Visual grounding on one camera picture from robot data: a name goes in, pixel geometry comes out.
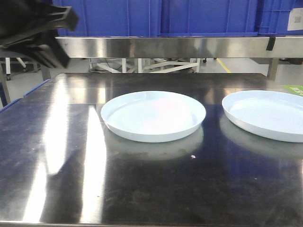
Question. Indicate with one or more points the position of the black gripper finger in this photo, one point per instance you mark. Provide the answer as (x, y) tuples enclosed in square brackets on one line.
[(61, 17), (46, 50)]

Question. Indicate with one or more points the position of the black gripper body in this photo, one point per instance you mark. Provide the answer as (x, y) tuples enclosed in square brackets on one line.
[(20, 19)]

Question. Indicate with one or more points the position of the light blue plate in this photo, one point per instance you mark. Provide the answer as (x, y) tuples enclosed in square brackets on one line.
[(269, 114), (153, 116)]

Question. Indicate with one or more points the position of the large blue crate left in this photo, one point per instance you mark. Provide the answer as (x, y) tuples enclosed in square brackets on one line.
[(107, 18)]

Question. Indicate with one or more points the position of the large blue crate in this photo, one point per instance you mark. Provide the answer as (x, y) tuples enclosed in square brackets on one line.
[(107, 18), (208, 18)]

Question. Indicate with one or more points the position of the large blue crate middle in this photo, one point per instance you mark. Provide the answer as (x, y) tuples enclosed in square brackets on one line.
[(208, 18)]

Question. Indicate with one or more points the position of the blue crate with label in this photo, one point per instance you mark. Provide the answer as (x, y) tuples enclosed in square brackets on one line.
[(272, 17)]

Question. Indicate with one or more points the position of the white shipping label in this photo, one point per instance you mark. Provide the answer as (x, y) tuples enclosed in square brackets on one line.
[(295, 21)]

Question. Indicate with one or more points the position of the green floor sign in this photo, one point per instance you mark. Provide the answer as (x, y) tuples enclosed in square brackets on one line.
[(294, 89)]

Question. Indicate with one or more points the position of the white metal frame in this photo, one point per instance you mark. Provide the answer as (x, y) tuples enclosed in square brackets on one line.
[(144, 65)]

